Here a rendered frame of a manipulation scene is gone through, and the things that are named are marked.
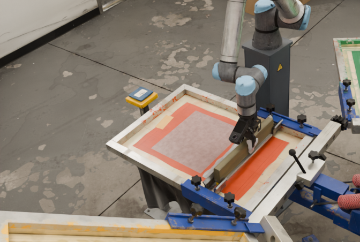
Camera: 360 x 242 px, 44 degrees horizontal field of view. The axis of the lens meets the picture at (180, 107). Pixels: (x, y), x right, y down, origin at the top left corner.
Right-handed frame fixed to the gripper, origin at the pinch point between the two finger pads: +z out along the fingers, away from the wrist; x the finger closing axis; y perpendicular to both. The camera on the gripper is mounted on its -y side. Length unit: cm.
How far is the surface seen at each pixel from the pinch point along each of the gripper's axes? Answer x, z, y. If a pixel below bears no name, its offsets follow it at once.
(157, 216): 77, 101, 4
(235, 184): -4.1, 6.1, -14.0
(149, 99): 71, 7, 12
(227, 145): 12.8, 6.2, 3.9
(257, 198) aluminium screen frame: -17.4, 2.6, -18.1
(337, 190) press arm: -42.0, -2.5, -2.0
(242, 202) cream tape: -11.9, 6.1, -20.5
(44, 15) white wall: 367, 71, 129
